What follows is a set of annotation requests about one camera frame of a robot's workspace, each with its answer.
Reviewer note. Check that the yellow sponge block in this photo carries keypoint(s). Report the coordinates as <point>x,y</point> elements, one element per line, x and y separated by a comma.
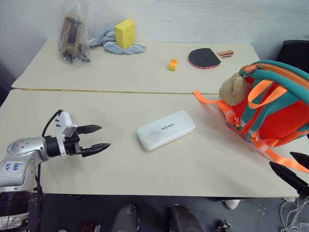
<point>124,35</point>

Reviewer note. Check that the beige plush bear charm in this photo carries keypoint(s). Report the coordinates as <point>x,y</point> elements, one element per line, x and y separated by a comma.
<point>235,90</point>

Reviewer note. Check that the orange and teal backpack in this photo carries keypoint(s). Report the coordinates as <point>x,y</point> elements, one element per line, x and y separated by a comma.
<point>277,120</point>

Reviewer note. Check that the grey rounded shape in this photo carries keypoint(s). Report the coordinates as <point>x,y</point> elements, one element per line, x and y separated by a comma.
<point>126,218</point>

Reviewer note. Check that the white shoe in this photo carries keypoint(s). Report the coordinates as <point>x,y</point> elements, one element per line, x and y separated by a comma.
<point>232,203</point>

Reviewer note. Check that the black table tennis paddle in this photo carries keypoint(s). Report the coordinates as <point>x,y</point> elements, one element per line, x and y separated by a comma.
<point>204,58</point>

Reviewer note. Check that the black chair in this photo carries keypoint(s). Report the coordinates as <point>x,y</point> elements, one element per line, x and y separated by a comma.
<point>294,52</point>

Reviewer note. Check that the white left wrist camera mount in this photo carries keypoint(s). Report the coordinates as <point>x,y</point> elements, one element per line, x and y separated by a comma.
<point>63,120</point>

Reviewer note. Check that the light blue towel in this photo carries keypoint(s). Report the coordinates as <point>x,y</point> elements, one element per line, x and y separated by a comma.
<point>113,46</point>

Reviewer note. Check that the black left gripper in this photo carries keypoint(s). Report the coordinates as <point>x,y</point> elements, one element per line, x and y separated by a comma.
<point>72,146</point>

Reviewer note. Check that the dark rounded shape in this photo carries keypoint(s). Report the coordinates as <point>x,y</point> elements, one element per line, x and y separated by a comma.
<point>184,220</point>

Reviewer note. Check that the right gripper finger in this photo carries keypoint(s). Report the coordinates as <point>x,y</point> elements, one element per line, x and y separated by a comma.
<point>301,160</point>
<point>287,174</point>

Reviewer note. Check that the white rectangular case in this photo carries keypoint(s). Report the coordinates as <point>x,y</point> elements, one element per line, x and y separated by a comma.
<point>165,130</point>

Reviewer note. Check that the small metal floor fixture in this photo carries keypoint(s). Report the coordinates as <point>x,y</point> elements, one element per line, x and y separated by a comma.
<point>224,226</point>

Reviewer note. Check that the yellow orange toy block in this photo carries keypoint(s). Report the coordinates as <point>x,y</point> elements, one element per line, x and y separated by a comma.
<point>172,65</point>

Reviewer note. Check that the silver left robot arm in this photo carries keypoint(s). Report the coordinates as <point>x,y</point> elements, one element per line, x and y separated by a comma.
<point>17,154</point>

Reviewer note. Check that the clear plastic bag of items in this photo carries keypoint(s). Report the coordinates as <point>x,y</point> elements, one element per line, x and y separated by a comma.
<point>72,41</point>

